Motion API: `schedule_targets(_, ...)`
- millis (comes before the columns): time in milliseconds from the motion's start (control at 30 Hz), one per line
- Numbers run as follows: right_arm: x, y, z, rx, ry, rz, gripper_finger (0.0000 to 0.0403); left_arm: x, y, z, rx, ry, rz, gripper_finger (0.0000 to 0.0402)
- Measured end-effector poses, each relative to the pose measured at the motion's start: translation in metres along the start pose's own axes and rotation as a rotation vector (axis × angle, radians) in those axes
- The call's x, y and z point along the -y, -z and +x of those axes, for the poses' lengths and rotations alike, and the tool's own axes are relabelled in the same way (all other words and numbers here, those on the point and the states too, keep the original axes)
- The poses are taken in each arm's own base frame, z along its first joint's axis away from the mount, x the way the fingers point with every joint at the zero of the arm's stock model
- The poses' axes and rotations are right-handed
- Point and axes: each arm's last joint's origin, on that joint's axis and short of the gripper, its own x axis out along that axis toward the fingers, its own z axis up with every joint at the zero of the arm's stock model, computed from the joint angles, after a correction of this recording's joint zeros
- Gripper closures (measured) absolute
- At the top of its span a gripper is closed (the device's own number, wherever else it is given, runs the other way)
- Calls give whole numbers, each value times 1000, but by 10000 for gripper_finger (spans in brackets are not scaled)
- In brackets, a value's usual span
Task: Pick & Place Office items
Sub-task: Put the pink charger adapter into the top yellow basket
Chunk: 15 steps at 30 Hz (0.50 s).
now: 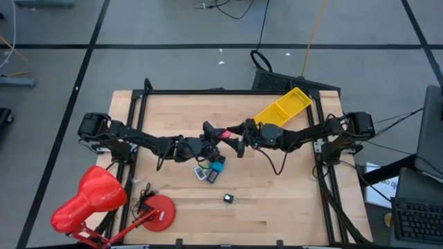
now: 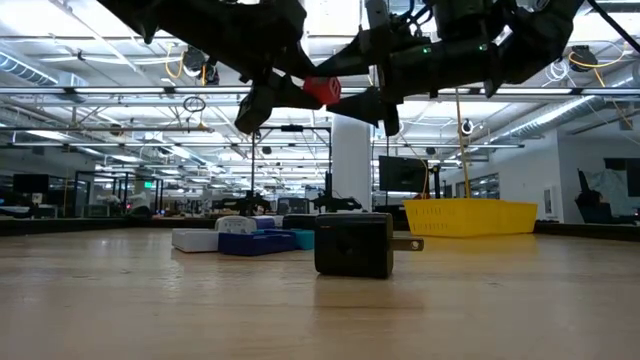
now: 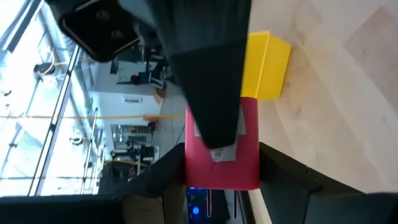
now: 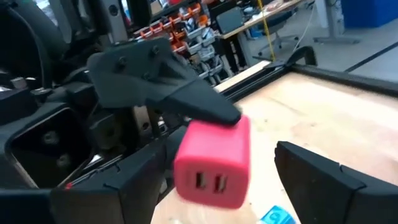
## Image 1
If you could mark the red desk lamp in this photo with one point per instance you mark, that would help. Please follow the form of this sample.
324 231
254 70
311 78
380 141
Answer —
93 193

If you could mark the small yellow object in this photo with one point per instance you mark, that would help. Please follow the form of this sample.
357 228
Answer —
388 219

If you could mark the navy blue box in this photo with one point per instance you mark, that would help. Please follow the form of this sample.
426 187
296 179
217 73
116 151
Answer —
212 177

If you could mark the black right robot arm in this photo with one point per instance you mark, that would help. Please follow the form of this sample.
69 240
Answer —
311 133

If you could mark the black keyboard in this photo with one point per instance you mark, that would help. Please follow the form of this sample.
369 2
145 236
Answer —
418 221

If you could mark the small black box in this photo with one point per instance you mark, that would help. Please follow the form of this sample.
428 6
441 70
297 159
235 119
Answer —
221 159

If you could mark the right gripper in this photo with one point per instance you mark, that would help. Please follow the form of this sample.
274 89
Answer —
252 135

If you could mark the grey monitor back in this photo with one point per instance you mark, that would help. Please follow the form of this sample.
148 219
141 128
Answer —
429 131

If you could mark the pink block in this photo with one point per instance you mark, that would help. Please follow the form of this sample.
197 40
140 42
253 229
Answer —
225 135

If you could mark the grey floor foot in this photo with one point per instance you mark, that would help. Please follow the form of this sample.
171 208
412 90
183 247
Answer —
45 3
17 82

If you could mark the white label card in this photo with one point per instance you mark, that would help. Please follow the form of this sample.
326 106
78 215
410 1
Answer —
200 173

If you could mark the black wall charger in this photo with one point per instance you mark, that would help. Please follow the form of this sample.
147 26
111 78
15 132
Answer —
228 198

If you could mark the black perforated panel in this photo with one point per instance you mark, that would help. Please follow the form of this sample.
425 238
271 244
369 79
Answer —
287 83

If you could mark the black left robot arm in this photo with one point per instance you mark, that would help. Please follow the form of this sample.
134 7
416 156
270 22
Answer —
145 138

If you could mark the teal box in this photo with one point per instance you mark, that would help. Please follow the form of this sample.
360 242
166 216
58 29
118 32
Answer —
217 166

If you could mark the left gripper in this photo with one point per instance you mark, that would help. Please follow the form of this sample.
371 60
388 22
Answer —
195 148

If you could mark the yellow plastic divided bin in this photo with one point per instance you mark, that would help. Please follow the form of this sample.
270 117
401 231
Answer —
287 103

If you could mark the white paper sheet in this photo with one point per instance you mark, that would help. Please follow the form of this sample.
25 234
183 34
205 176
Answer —
380 193

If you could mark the black desk bar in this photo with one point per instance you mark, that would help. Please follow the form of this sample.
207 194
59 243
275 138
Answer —
387 171

